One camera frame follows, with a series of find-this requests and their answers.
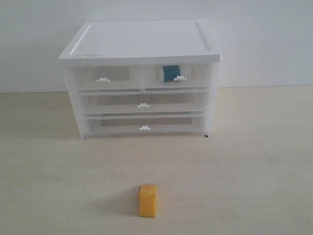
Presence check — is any yellow sponge block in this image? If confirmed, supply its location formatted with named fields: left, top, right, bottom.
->
left=138, top=185, right=157, bottom=218

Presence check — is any middle wide clear drawer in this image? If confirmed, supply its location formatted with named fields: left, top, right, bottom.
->
left=81, top=93, right=207, bottom=115

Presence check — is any bottom wide clear drawer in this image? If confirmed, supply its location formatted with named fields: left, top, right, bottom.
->
left=86, top=115, right=210, bottom=136

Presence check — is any teal bottle white cap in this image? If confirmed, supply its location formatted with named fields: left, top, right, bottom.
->
left=158, top=64, right=191, bottom=83

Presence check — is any white plastic drawer cabinet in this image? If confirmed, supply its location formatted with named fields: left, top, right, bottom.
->
left=59, top=20, right=222, bottom=139

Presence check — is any wide clear drawer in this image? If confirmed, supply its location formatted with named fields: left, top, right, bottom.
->
left=86, top=115, right=210, bottom=136
left=81, top=93, right=207, bottom=115

